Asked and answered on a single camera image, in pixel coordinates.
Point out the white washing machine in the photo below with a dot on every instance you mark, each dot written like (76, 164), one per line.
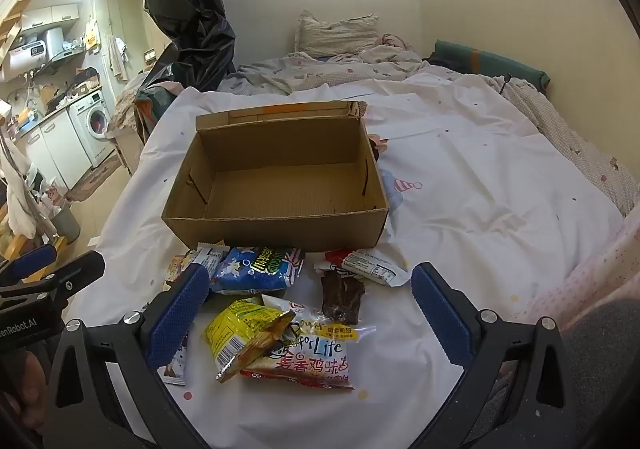
(92, 124)

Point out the pink dotted cloth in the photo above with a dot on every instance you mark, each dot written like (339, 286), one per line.
(600, 269)

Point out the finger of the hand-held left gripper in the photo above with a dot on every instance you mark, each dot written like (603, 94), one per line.
(32, 261)
(82, 274)

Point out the white hanging towel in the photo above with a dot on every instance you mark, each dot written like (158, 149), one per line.
(117, 56)

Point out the floor mat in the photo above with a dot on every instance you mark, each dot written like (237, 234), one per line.
(95, 179)

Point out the grey trash bin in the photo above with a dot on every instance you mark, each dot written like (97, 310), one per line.
(65, 224)

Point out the dark brown jerky packet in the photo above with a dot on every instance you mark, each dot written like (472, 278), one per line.
(342, 299)

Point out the pile of clothes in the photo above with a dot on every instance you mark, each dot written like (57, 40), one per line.
(145, 99)

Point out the grey floral quilt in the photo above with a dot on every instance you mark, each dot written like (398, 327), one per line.
(300, 71)

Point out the white printed snack bag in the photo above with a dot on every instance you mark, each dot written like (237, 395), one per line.
(320, 359)

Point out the green mat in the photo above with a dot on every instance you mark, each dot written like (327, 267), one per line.
(480, 59)

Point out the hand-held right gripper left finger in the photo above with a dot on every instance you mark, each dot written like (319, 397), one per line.
(175, 314)

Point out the red white snack bar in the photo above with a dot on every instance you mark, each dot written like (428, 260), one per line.
(372, 269)

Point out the brown cardboard box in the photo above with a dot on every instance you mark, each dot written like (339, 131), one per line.
(280, 189)

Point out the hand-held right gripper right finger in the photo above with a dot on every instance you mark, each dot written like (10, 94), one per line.
(442, 319)

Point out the white wall cabinet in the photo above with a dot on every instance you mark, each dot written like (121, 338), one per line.
(50, 15)

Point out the white water heater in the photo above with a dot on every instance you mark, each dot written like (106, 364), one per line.
(25, 60)

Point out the tall white cabinet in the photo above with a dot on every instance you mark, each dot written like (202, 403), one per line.
(107, 39)

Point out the white printed bedsheet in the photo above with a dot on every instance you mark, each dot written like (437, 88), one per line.
(475, 179)

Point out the blue snack packet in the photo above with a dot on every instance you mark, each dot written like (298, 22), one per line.
(255, 274)

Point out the beige snack packet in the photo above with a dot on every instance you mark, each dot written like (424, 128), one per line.
(179, 266)

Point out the beige checked quilt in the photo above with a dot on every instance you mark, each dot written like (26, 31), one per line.
(560, 129)

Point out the small white snack packet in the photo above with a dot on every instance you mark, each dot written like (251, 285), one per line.
(212, 259)

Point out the white hanging cloth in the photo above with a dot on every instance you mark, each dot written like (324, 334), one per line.
(20, 189)

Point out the person's left hand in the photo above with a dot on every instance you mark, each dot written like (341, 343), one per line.
(30, 384)

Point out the person's grey trousers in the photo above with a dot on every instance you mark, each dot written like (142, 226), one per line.
(600, 359)

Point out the black plastic bag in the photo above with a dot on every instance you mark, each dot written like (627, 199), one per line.
(185, 4)

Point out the floral pillow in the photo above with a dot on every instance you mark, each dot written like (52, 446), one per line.
(335, 36)

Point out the golden tan snack packet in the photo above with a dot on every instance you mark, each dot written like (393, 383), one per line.
(260, 344)

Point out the white kitchen cabinet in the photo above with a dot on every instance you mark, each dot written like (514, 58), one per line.
(55, 149)

